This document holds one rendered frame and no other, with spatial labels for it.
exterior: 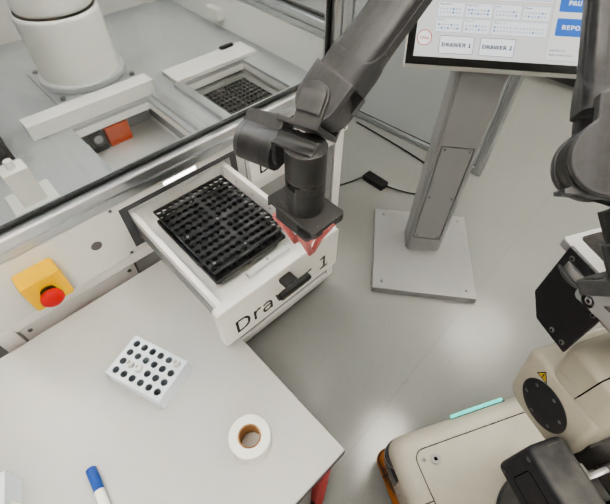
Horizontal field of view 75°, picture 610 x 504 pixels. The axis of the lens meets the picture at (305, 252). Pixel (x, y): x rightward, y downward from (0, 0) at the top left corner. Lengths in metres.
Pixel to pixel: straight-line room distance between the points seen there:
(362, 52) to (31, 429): 0.81
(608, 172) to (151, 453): 0.75
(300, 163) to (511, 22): 0.97
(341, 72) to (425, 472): 1.06
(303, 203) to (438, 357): 1.27
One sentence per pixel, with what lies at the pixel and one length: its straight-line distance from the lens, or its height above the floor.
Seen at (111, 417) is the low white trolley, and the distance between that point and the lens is 0.85.
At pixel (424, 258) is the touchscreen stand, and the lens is 1.94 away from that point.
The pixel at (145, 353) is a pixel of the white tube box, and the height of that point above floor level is 0.80.
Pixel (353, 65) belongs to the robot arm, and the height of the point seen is 1.28.
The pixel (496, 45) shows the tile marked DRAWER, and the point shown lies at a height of 1.01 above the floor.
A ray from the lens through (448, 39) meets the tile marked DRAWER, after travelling 1.32.
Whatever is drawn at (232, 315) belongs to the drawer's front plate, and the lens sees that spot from 0.70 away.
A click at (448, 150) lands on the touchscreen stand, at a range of 1.60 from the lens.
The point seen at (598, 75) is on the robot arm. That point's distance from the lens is 0.51.
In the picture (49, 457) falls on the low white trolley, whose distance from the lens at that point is 0.87.
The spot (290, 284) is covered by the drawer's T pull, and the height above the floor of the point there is 0.91.
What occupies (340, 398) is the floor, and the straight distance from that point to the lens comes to 1.60.
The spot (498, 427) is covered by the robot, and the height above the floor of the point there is 0.28.
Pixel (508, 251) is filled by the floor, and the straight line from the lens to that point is 2.18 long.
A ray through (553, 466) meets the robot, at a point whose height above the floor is 0.75.
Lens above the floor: 1.50
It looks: 51 degrees down
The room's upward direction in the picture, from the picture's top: straight up
